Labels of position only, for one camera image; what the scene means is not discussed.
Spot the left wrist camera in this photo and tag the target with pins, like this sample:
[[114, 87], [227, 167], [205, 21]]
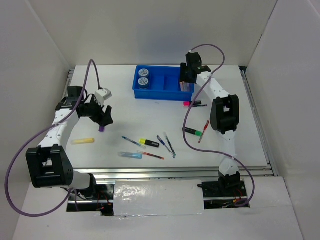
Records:
[[102, 95]]

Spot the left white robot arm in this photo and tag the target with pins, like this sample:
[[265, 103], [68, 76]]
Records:
[[48, 163]]

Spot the white foil panel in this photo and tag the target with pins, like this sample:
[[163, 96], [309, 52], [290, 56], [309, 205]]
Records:
[[158, 198]]

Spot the lilac highlighter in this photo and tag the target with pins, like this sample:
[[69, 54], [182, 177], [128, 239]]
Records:
[[185, 87]]

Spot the dark blue pen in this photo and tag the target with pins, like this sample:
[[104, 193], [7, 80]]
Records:
[[163, 143]]

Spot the red ballpoint pen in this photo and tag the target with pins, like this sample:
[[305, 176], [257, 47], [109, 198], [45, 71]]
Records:
[[204, 130]]

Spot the pale yellow highlighter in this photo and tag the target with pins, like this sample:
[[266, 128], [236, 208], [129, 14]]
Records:
[[83, 141]]

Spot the red gel pen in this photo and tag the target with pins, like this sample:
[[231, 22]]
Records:
[[151, 155]]

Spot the black purple highlighter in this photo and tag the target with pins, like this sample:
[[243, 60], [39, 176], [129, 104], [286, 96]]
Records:
[[101, 129]]

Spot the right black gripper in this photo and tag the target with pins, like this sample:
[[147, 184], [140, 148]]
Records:
[[183, 68]]

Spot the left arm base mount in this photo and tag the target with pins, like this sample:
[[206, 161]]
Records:
[[93, 198]]

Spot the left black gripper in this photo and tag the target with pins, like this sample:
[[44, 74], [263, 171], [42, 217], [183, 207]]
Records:
[[101, 119]]

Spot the black yellow highlighter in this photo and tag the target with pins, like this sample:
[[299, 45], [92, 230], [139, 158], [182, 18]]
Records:
[[149, 143]]

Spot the light blue highlighter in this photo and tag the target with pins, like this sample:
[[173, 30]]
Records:
[[131, 155]]

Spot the black green highlighter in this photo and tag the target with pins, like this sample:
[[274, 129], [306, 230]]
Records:
[[192, 131]]

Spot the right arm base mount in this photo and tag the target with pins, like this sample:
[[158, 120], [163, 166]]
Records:
[[226, 193]]

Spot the teal gel pen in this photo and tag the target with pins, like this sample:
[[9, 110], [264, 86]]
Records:
[[170, 144]]

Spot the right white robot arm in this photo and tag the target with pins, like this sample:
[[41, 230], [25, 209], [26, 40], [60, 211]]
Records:
[[224, 115]]

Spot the blue plastic sorting tray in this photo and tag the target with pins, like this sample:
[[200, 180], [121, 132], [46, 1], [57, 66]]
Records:
[[163, 84]]

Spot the aluminium front rail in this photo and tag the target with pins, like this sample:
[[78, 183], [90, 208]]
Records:
[[108, 174]]

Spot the purple gel pen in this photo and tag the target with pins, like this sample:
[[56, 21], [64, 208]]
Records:
[[198, 106]]

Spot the blue gel pen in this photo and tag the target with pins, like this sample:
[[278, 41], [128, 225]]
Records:
[[132, 141]]

